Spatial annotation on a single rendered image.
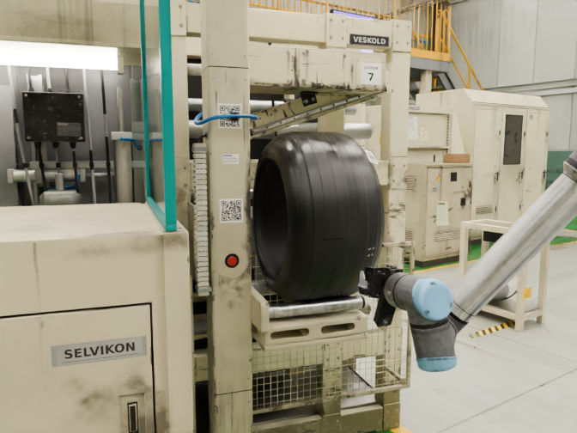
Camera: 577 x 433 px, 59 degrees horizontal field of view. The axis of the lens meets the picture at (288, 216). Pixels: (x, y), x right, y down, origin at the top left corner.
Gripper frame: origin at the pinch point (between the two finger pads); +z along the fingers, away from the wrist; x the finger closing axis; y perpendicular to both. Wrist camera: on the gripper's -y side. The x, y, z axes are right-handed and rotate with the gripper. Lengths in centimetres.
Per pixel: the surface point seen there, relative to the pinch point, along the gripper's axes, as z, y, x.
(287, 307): 18.8, -7.3, 17.3
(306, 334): 18.9, -16.8, 10.9
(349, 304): 18.4, -8.5, -4.1
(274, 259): 53, 4, 11
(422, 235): 390, -14, -277
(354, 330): 17.2, -16.9, -5.0
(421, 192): 387, 37, -276
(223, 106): 18, 55, 35
